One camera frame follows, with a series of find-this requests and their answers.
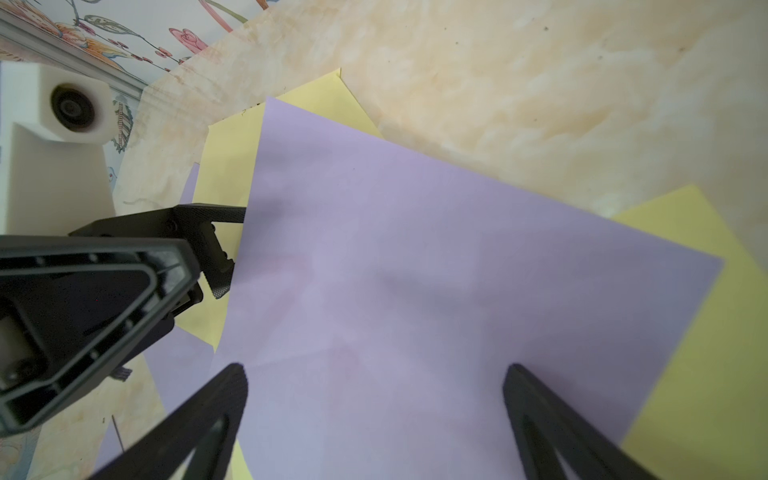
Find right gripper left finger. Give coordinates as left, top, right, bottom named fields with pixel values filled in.
left=92, top=363, right=248, bottom=480

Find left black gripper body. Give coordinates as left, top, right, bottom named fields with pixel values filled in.
left=1, top=235, right=200, bottom=436

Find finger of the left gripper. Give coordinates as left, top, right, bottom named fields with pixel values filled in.
left=71, top=203, right=246, bottom=299

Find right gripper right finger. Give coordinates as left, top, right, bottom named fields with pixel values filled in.
left=503, top=364, right=654, bottom=479

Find purple paper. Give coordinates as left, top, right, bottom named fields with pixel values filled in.
left=93, top=162, right=214, bottom=473
left=214, top=99, right=722, bottom=479

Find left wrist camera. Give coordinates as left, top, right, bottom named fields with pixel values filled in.
left=1, top=61, right=118, bottom=236

